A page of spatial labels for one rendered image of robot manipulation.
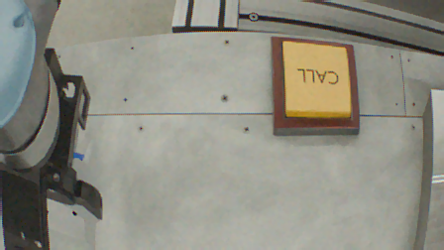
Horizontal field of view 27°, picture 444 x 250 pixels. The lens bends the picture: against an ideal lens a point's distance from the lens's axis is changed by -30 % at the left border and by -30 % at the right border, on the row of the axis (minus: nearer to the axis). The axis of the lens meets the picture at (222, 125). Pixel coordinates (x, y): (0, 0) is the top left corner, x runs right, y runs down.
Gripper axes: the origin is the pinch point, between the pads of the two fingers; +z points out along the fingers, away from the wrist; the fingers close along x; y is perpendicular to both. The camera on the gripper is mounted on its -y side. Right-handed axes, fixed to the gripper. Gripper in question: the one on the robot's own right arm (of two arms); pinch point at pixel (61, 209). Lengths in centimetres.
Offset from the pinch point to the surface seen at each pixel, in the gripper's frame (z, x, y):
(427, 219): 6.7, -32.4, 4.3
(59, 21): 95, 30, 50
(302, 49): 11.3, -16.3, 19.3
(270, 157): 15.0, -14.5, 11.0
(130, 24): 95, 14, 49
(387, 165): 15.0, -26.3, 11.4
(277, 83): 12.9, -14.4, 16.3
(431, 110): 6.8, -30.8, 15.2
